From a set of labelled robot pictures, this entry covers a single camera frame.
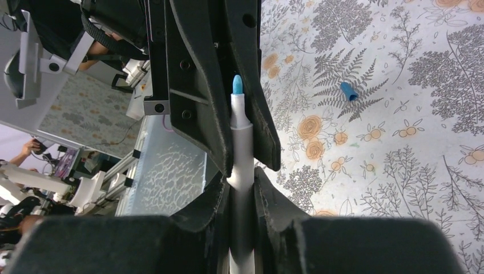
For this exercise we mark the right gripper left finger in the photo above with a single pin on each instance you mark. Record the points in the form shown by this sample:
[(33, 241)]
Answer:
[(193, 240)]

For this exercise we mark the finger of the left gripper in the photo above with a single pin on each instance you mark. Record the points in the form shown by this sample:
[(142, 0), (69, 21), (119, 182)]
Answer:
[(244, 33), (199, 110)]

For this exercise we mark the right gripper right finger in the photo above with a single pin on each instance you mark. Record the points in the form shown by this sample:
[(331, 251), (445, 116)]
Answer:
[(288, 240)]

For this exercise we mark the white pen blue tip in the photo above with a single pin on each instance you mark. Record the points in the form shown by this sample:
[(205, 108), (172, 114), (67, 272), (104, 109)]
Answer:
[(242, 258)]

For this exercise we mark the blue pen cap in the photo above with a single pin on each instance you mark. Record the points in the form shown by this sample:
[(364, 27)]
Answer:
[(349, 92)]

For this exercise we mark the operator hand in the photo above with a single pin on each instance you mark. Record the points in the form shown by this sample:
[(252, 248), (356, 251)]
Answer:
[(30, 147)]

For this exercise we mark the floral table mat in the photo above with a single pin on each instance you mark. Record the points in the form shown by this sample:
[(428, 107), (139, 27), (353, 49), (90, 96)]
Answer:
[(411, 145)]

